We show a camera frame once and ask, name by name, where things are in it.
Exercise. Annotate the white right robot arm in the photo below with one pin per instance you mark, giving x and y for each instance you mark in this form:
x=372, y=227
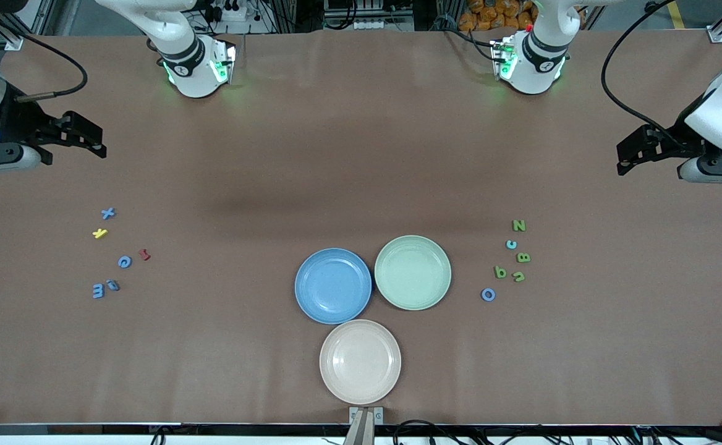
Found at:
x=191, y=68

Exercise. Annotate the blue plate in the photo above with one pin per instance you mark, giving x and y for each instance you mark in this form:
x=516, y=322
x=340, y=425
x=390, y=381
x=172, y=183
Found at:
x=333, y=303

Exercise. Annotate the green letter N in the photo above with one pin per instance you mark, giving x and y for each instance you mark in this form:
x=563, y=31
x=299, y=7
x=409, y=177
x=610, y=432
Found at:
x=519, y=225

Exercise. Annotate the blue letter G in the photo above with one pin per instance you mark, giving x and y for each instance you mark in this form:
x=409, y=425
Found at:
x=120, y=262

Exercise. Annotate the light green plate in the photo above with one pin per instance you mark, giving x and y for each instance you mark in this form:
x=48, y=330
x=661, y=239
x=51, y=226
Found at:
x=413, y=272

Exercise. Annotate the blue letter a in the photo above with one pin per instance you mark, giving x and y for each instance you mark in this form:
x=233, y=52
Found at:
x=112, y=285

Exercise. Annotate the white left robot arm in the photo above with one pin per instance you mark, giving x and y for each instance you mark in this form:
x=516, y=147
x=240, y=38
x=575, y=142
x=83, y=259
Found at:
x=537, y=65

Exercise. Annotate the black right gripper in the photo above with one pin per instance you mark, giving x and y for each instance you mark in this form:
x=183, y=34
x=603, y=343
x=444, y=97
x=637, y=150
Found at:
x=15, y=120

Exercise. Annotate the grey base connector box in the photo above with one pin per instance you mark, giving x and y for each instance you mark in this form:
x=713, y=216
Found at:
x=224, y=62
x=502, y=59

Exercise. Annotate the green letter q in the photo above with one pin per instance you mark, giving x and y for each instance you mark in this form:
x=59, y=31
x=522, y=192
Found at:
x=500, y=272

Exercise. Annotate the green letter B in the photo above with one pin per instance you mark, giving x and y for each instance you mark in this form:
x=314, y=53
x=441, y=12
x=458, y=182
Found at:
x=523, y=257

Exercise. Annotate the silver table edge rail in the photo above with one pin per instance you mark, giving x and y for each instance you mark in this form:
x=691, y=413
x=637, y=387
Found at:
x=89, y=429

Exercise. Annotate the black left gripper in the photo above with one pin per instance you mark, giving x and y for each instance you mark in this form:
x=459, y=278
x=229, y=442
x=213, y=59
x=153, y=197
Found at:
x=668, y=140

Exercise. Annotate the red letter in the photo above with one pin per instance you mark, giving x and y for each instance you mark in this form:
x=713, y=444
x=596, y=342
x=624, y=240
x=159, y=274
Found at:
x=144, y=254

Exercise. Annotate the white power strip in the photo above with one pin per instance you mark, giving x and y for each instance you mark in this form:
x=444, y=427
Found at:
x=372, y=24
x=231, y=12

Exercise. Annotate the grey metal table bracket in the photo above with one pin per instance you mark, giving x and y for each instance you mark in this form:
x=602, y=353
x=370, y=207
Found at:
x=361, y=415

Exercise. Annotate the blue letter X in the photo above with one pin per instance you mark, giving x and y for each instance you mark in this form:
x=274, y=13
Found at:
x=108, y=213

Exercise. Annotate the blue letter O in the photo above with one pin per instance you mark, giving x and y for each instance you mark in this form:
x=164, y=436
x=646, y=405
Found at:
x=483, y=295

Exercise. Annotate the yellow letter K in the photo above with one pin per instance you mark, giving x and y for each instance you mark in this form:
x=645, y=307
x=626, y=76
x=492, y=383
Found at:
x=99, y=233

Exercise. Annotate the orange bags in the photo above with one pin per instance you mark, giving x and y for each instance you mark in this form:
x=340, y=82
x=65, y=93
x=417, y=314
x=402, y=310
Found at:
x=491, y=15

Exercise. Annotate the blue letter E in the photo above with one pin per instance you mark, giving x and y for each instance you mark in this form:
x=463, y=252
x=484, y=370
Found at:
x=98, y=290

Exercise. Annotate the green letter u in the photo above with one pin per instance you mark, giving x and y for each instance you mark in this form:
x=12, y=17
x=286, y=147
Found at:
x=518, y=278

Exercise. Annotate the beige plate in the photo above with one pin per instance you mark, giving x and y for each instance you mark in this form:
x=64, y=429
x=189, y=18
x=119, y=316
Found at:
x=360, y=361

